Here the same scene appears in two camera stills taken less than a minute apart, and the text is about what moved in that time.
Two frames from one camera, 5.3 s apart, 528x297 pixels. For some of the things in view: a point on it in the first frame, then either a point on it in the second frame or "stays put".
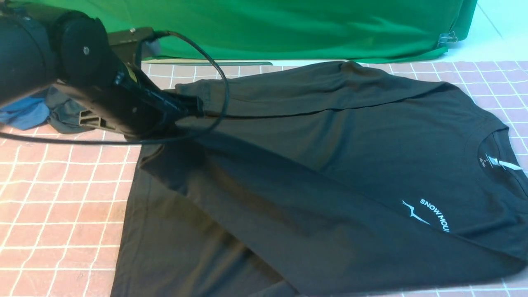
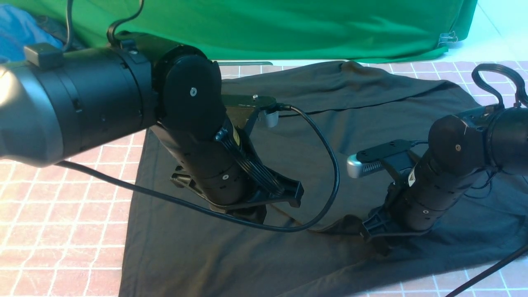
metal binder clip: [445, 38] stays put
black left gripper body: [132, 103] to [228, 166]
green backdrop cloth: [286, 30] stays put
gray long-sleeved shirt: [297, 182] stays put
